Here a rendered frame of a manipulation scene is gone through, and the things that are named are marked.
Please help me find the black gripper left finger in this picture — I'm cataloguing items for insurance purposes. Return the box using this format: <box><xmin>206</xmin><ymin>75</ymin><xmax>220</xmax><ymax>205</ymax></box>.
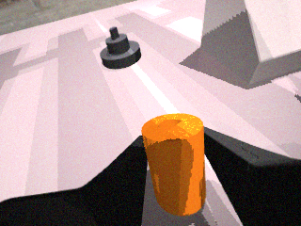
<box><xmin>0</xmin><ymin>135</ymin><xmax>148</xmax><ymax>226</ymax></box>

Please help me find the orange knob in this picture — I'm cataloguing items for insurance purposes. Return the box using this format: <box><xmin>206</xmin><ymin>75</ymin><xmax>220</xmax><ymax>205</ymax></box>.
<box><xmin>141</xmin><ymin>113</ymin><xmax>206</xmax><ymax>216</ymax></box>

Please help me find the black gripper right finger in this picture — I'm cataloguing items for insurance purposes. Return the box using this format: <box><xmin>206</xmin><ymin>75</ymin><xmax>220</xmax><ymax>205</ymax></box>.
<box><xmin>203</xmin><ymin>126</ymin><xmax>301</xmax><ymax>226</ymax></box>

